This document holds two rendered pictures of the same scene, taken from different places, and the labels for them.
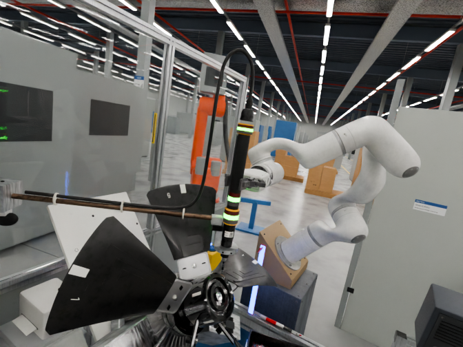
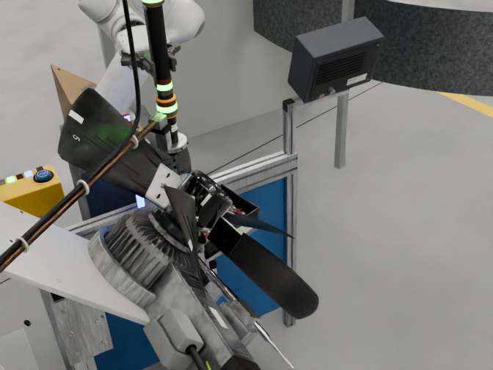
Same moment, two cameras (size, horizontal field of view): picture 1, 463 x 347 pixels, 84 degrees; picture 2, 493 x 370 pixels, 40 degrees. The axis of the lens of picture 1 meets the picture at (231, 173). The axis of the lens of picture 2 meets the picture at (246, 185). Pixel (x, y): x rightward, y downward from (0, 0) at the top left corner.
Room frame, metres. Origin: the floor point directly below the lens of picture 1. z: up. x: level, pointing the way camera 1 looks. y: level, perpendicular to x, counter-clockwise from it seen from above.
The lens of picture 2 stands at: (-0.16, 0.92, 2.18)
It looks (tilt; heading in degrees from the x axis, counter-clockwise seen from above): 38 degrees down; 306
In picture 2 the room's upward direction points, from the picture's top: 3 degrees counter-clockwise
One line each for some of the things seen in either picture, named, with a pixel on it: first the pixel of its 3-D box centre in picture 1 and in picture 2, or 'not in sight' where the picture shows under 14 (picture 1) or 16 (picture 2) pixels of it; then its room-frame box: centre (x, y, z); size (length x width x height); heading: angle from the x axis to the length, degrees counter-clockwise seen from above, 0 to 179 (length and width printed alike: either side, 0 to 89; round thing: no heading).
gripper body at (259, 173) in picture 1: (251, 177); (141, 44); (0.81, -0.07, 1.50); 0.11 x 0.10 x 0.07; 152
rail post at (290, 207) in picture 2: not in sight; (289, 254); (0.78, -0.65, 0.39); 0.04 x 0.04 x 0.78; 62
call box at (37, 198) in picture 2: (202, 255); (31, 196); (1.17, 0.08, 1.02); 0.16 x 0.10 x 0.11; 62
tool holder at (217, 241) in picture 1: (224, 233); (167, 128); (0.71, -0.01, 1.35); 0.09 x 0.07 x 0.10; 97
